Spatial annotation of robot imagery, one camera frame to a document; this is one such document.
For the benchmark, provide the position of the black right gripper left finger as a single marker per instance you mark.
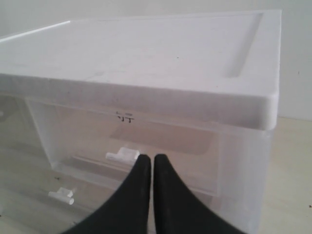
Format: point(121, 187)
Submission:
point(127, 210)

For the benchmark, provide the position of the white translucent drawer cabinet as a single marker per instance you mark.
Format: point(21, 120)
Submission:
point(221, 68)

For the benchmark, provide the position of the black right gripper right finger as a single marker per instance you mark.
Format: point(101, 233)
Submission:
point(177, 210)

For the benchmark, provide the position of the top right clear drawer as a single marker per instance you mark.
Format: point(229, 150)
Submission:
point(102, 146)

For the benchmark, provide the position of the clear plastic container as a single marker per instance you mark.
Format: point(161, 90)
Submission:
point(45, 202)

